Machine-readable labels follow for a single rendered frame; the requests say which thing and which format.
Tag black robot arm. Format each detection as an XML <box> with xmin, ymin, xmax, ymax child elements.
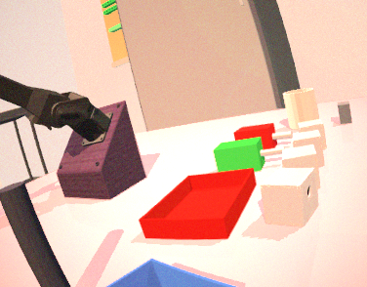
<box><xmin>0</xmin><ymin>74</ymin><xmax>113</xmax><ymax>146</ymax></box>

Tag dark grey cylinder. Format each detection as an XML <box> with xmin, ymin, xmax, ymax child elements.
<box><xmin>0</xmin><ymin>182</ymin><xmax>71</xmax><ymax>287</ymax></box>

